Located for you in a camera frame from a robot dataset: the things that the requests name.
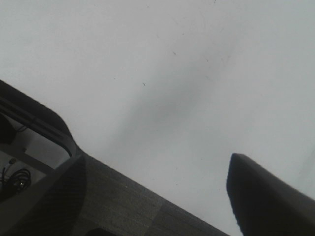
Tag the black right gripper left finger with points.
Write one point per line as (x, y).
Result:
(48, 208)

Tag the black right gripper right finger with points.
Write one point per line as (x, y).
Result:
(264, 205)

